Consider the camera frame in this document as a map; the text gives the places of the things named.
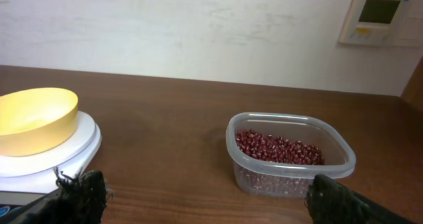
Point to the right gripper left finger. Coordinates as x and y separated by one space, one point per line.
81 199

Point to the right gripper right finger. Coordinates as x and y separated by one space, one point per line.
328 201

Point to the white digital kitchen scale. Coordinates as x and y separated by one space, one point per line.
25 179

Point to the pale yellow plastic bowl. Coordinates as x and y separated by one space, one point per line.
36 120

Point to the clear plastic food container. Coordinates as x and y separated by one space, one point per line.
282 180

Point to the red adzuki beans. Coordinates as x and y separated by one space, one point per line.
277 149

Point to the brown wooden side panel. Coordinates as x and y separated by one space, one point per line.
413 92

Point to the white wall control panel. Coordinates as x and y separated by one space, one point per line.
373 22

